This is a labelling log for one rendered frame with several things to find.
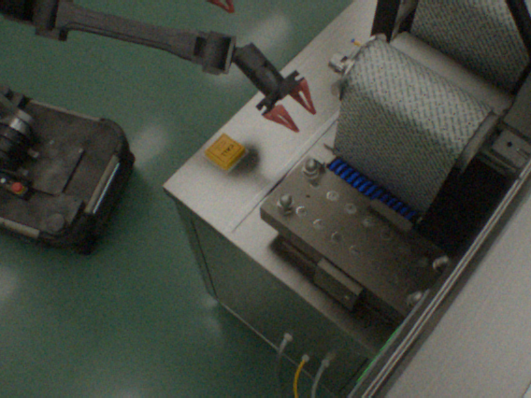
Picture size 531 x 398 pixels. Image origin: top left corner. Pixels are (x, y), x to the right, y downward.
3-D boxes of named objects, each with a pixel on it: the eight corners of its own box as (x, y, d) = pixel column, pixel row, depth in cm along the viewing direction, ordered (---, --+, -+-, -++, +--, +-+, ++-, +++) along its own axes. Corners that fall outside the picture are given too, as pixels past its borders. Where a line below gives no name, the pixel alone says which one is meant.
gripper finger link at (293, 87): (294, 132, 122) (265, 100, 121) (313, 111, 125) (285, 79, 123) (308, 125, 116) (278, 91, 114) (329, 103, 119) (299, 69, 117)
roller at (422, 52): (400, 59, 122) (412, 20, 111) (502, 121, 115) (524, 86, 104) (369, 92, 118) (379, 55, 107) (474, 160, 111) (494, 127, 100)
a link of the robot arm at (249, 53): (226, 56, 114) (248, 37, 112) (229, 55, 120) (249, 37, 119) (250, 81, 115) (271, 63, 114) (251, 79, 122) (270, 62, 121)
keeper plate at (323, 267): (319, 275, 122) (322, 257, 112) (356, 303, 119) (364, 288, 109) (311, 283, 121) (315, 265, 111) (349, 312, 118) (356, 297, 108)
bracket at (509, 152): (501, 133, 95) (505, 126, 93) (530, 151, 93) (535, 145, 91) (487, 151, 93) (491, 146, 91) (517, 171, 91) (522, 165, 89)
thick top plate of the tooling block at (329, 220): (306, 167, 127) (308, 154, 121) (458, 277, 115) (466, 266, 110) (260, 219, 121) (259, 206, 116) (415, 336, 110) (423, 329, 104)
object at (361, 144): (333, 153, 122) (342, 103, 106) (423, 217, 116) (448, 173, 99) (332, 154, 122) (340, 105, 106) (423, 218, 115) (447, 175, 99)
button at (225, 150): (224, 136, 139) (223, 131, 137) (246, 151, 137) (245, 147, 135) (205, 155, 136) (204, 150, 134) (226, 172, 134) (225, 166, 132)
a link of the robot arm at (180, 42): (28, 34, 118) (35, -18, 115) (42, 35, 123) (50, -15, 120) (219, 79, 114) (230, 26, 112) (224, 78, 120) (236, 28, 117)
